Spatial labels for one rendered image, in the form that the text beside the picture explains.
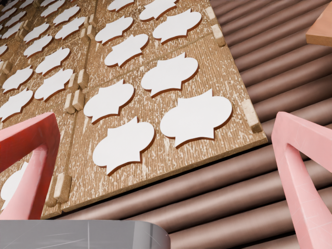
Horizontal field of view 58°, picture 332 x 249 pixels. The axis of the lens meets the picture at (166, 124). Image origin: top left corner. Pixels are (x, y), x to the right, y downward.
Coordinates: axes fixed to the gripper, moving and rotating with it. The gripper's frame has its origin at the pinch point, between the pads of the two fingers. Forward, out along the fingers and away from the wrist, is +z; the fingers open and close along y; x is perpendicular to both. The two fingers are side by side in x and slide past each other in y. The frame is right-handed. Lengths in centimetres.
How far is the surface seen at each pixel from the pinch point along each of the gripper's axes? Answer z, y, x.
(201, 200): 22.1, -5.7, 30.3
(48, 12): 139, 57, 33
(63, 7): 137, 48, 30
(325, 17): 34.9, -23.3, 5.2
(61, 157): 42, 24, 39
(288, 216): 16.0, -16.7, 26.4
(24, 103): 70, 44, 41
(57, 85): 71, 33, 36
